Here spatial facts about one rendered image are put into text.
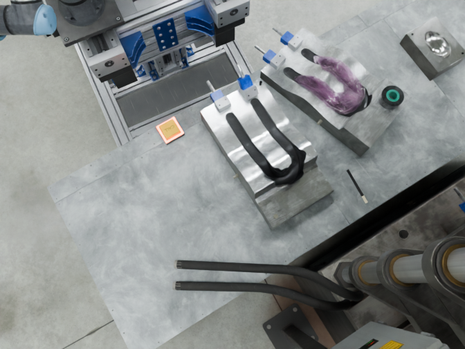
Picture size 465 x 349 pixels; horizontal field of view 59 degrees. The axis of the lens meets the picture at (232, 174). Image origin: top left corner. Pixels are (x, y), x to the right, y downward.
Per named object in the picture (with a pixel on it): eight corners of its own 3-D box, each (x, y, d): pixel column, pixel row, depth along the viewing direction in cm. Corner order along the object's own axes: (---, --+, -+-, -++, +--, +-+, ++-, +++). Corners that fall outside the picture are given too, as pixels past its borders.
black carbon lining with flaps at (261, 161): (222, 118, 152) (221, 107, 142) (259, 97, 154) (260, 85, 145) (273, 197, 144) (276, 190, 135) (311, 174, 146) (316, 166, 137)
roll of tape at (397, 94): (404, 97, 149) (408, 93, 146) (392, 113, 148) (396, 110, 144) (385, 85, 151) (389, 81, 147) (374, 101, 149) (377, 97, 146)
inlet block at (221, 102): (202, 88, 155) (201, 81, 150) (213, 82, 156) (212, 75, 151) (219, 115, 153) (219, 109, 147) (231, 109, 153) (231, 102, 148)
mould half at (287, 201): (201, 120, 159) (198, 105, 146) (258, 88, 162) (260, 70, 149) (271, 230, 148) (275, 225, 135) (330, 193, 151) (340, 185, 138)
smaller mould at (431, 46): (398, 43, 168) (406, 33, 161) (427, 26, 170) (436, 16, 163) (430, 81, 163) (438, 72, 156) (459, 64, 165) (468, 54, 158)
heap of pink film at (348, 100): (289, 82, 156) (293, 72, 149) (318, 51, 160) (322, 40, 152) (344, 124, 152) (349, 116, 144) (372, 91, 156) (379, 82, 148)
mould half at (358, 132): (259, 77, 163) (261, 63, 153) (300, 34, 169) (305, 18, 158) (360, 156, 155) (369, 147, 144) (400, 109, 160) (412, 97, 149)
